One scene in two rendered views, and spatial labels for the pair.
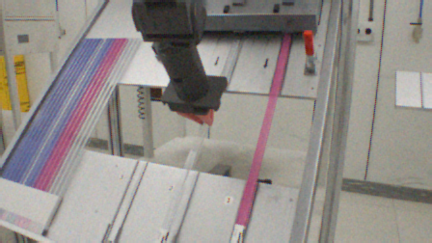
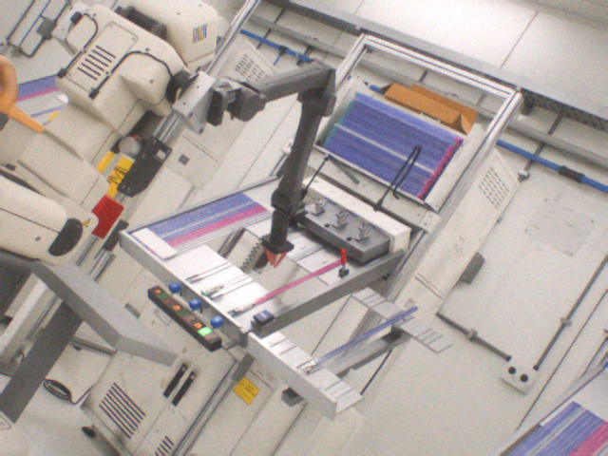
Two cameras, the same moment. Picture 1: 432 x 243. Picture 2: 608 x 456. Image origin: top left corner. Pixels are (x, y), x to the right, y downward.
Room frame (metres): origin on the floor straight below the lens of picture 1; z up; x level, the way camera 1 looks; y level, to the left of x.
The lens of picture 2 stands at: (-1.94, -0.66, 0.99)
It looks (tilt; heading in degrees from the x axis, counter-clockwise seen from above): 2 degrees up; 14
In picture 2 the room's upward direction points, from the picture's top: 34 degrees clockwise
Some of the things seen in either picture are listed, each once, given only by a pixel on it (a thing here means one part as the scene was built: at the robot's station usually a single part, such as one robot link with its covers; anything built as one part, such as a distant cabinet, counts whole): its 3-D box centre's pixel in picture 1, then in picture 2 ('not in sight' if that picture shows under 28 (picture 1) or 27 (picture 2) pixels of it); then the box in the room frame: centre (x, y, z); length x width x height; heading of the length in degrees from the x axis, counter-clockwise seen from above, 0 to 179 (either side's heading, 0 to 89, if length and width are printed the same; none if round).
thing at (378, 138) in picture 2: not in sight; (393, 148); (0.91, -0.03, 1.52); 0.51 x 0.13 x 0.27; 67
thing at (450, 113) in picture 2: not in sight; (443, 111); (1.23, -0.05, 1.82); 0.68 x 0.30 x 0.20; 67
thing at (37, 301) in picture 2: not in sight; (52, 277); (0.91, 0.82, 0.39); 0.24 x 0.24 x 0.78; 67
